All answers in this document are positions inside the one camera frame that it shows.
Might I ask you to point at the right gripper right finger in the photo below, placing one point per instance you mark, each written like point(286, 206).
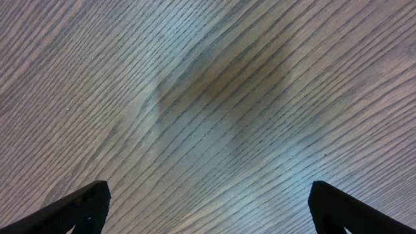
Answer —
point(334, 211)

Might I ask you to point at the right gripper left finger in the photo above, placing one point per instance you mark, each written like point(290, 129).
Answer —
point(82, 211)

